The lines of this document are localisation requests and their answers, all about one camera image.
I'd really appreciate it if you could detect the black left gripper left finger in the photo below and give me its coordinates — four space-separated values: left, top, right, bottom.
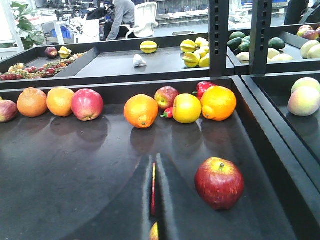
64 155 153 240

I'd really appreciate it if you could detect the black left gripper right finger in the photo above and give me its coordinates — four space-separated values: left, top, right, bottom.
156 153 240 240

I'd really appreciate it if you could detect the red apple front right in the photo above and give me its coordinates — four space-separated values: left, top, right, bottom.
194 157 245 210

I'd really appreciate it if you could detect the orange near centre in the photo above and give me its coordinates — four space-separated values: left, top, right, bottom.
123 94 159 129

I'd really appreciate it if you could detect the black wooden produce stand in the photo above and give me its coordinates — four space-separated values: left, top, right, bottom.
0 23 320 240

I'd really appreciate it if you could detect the large orange right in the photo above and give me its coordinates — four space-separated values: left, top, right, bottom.
200 85 237 122

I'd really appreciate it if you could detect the red apple back left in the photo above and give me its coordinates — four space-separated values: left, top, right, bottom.
71 88 104 122

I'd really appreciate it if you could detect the red yellow apple back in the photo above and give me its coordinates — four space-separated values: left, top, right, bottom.
154 86 180 110

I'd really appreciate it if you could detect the red bell pepper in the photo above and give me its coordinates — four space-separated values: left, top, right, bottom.
192 81 216 100

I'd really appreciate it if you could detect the orange far left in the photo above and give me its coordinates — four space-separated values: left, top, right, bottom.
17 87 48 118

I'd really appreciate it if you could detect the white garlic bulb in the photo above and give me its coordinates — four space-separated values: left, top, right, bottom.
132 54 147 68

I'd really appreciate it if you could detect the yellow starfruit centre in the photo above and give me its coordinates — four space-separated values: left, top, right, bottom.
140 40 159 54

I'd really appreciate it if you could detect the pale peach back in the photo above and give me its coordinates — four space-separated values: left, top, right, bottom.
291 77 320 94

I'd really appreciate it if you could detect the white office chair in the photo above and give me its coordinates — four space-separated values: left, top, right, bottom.
125 2 159 39

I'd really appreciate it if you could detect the person in grey shirt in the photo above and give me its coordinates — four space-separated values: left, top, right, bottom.
104 0 135 41

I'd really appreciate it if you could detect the black upright post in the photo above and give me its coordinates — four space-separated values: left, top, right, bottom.
249 0 273 75
209 0 229 77

